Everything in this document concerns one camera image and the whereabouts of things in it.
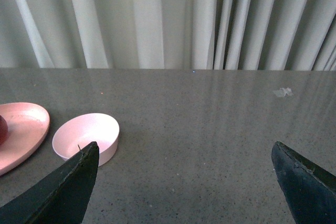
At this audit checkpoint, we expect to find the clear tape scrap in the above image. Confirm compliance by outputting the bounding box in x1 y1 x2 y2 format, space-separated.
273 88 293 98

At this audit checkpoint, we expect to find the white curtain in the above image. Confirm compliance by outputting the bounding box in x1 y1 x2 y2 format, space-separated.
1 0 335 71

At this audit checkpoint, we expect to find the red apple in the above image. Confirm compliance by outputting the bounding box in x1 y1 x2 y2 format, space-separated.
0 116 8 145

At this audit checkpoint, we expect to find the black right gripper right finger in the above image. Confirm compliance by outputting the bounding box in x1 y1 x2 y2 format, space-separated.
271 141 335 223

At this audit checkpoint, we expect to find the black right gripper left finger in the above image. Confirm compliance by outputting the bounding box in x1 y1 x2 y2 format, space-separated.
1 142 99 223

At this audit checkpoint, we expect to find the pink plate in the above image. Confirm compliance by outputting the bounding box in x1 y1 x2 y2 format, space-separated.
1 102 50 175

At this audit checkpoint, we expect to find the pink bowl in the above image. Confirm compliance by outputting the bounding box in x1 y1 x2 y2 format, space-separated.
52 113 120 167

